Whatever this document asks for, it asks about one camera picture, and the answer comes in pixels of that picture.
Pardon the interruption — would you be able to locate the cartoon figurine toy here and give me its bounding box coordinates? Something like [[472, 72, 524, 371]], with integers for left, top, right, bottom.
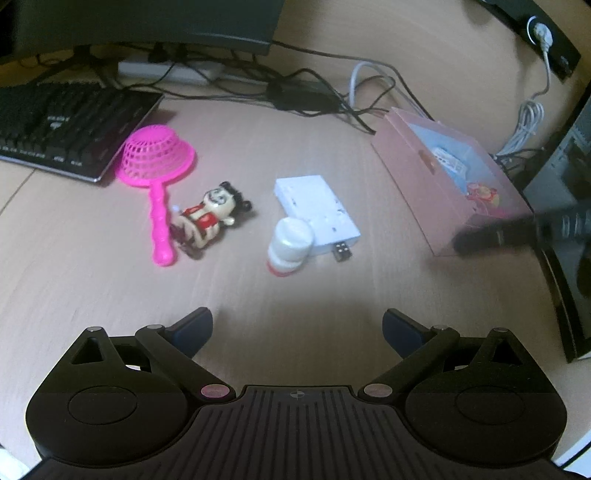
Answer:
[[168, 181, 254, 262]]

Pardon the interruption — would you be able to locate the orange lattice ball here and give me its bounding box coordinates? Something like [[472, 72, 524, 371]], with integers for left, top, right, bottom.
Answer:
[[465, 181, 502, 214]]

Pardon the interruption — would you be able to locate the pink toy strainer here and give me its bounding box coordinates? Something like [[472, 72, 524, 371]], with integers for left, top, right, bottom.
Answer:
[[115, 126, 197, 268]]

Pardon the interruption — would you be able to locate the white usb adapter box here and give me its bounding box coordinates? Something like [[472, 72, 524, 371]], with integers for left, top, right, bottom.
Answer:
[[274, 174, 362, 264]]

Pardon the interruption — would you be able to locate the black computer monitor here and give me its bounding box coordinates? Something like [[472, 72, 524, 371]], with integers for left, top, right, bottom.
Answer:
[[0, 0, 285, 88]]

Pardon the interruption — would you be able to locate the black socket strip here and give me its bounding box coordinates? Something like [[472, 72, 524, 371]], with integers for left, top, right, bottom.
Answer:
[[480, 0, 583, 84]]

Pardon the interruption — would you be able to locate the pink cardboard box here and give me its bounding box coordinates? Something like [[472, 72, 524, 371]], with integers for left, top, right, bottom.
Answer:
[[370, 107, 536, 258]]

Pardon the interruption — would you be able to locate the black keyboard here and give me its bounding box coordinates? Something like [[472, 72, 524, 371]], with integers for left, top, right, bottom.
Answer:
[[0, 84, 165, 184]]

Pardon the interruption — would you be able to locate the black power adapter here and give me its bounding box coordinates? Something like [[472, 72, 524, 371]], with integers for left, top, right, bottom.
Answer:
[[268, 78, 343, 114]]

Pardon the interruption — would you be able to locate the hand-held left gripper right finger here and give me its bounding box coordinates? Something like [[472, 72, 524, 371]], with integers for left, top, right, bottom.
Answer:
[[358, 308, 527, 403]]

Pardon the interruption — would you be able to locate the grey cable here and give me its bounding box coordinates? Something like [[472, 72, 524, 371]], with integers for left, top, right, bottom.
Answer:
[[351, 61, 399, 112]]

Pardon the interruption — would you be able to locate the computer case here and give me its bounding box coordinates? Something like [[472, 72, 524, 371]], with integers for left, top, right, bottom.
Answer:
[[524, 106, 591, 363]]

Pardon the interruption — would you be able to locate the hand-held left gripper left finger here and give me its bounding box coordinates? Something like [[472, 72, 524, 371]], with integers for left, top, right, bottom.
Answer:
[[69, 307, 234, 403]]

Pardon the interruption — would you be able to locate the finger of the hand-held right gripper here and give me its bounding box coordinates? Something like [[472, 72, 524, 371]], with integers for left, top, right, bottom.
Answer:
[[451, 214, 542, 257]]

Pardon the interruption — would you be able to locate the white power strip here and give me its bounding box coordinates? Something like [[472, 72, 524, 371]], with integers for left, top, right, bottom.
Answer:
[[117, 60, 225, 85]]

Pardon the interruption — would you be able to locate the bundled white cable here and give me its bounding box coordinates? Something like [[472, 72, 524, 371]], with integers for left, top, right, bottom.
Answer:
[[496, 9, 555, 160]]

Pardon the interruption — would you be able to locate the black cable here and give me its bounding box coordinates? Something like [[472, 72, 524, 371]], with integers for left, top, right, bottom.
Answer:
[[271, 39, 419, 117]]

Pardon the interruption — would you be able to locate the small white bottle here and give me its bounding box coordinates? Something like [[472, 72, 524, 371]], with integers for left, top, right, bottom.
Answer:
[[266, 217, 315, 278]]

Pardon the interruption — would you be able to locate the blue and white packet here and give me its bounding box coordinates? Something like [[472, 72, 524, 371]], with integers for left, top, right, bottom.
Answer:
[[428, 142, 468, 180]]

